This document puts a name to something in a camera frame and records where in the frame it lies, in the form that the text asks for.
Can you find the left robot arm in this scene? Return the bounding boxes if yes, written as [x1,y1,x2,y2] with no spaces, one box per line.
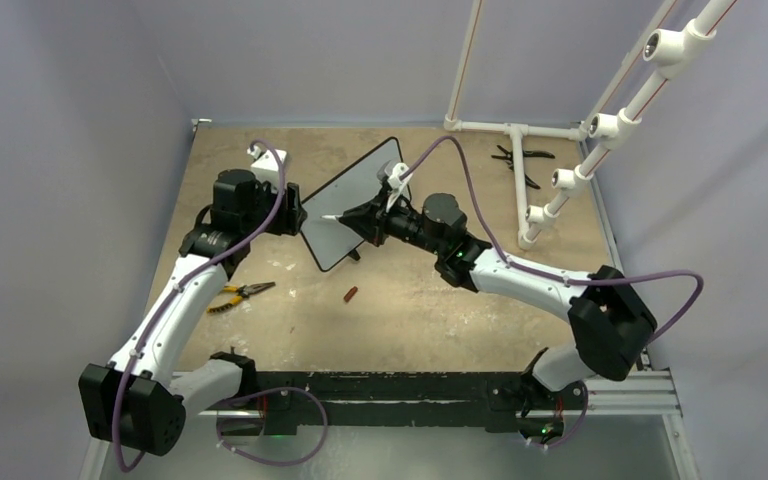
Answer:
[78,169,307,456]

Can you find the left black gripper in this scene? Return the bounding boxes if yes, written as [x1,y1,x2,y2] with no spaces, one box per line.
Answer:
[242,176,305,238]

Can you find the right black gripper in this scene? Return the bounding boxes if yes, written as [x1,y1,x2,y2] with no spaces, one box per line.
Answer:
[341,186,445,257]

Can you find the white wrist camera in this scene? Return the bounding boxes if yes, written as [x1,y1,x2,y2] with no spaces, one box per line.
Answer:
[247,146,288,193]
[377,159,412,212]

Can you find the red marker cap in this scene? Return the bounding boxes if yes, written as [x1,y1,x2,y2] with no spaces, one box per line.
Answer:
[343,286,358,303]

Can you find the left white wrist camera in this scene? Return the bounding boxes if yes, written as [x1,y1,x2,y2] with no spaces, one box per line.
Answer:
[247,146,288,193]

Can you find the white PVC pipe frame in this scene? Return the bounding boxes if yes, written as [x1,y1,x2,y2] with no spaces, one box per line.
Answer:
[443,1,736,250]

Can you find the aluminium extrusion frame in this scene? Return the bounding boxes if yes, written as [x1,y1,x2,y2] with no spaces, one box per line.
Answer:
[81,371,698,479]

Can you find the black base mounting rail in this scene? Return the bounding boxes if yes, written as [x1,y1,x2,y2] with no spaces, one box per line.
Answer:
[251,370,587,435]

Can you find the yellow-handled pliers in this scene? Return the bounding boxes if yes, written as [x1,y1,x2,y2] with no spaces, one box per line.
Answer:
[206,282,276,314]

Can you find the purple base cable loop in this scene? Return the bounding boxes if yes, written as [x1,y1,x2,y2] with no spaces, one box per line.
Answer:
[216,387,329,467]

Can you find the small black-framed whiteboard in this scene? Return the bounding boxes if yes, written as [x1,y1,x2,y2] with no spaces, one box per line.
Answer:
[301,136,403,272]

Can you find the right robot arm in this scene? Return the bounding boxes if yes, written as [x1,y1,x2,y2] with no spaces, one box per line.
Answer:
[336,193,657,407]

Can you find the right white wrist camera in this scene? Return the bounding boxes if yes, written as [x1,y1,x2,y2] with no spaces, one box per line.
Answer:
[377,159,412,212]

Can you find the black pliers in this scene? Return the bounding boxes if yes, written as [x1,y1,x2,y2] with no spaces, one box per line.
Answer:
[490,144,556,191]

